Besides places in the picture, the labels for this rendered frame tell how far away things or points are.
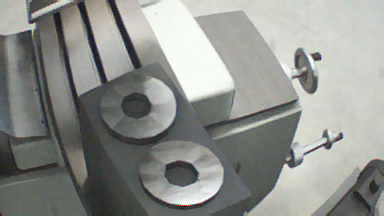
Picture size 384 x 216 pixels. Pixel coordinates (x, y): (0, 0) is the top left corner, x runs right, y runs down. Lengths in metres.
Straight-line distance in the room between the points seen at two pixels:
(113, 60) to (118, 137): 0.35
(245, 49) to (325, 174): 0.88
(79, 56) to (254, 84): 0.41
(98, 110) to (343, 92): 1.75
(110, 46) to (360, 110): 1.48
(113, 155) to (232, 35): 0.73
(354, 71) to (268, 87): 1.26
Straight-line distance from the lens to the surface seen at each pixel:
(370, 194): 1.47
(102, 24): 1.20
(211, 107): 1.27
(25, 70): 1.24
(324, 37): 2.69
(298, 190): 2.16
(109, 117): 0.81
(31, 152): 1.19
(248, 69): 1.41
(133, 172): 0.78
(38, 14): 1.25
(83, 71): 1.12
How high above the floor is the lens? 1.77
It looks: 51 degrees down
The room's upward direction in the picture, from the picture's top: 8 degrees clockwise
